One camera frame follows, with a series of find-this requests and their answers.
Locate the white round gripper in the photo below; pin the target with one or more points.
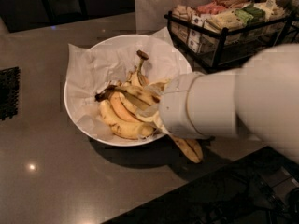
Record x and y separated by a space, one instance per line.
175 105

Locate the spotted yellow banana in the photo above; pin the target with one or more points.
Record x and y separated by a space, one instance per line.
189 147

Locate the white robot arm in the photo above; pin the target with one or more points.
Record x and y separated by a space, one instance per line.
258 100

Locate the orange-tinted banana underneath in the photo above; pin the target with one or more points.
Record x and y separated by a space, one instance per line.
120 109

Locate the yellow banana bottom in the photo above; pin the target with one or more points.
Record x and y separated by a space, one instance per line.
122 128

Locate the white bowl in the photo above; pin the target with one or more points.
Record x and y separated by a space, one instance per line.
81 122

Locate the white paper liner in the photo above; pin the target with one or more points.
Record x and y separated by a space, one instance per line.
93 66

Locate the white packet boxes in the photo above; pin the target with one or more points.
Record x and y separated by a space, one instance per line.
196 41

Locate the pink packet stack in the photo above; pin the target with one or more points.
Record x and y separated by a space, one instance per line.
211 8

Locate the green packet stack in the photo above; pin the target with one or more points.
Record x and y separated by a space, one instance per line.
250 14

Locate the black grid vent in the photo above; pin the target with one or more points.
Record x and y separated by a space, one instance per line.
9 92

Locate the black wire rack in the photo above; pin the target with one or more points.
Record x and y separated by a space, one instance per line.
233 47

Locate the black chair frame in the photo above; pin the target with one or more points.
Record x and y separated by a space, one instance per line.
65 11

